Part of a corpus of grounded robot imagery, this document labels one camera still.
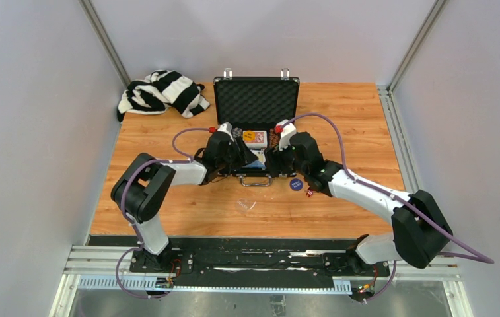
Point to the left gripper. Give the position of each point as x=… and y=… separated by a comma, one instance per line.
x=242, y=159

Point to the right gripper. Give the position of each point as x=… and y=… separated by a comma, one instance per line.
x=273, y=156

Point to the blue card deck box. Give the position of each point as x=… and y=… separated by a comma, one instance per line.
x=260, y=162

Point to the blue small blind button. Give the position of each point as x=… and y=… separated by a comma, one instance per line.
x=296, y=184

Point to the black poker set case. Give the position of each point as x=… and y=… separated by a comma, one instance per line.
x=255, y=103

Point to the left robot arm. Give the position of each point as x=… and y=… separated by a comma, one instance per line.
x=140, y=191

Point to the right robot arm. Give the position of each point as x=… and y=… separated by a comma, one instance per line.
x=419, y=229

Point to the red playing card deck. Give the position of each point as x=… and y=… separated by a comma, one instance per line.
x=261, y=140

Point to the yellow big blind button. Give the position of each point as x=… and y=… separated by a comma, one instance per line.
x=249, y=136

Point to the orange black chip row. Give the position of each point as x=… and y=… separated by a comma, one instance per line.
x=273, y=139

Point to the clear dealer button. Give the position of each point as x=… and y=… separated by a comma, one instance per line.
x=244, y=205

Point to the black white striped cloth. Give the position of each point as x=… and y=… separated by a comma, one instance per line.
x=160, y=91

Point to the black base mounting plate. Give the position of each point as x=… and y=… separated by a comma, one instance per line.
x=292, y=263

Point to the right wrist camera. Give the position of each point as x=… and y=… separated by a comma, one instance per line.
x=285, y=130

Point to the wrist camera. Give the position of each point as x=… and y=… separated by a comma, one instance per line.
x=285, y=130
x=226, y=128

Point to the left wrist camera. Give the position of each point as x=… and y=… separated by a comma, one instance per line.
x=226, y=128

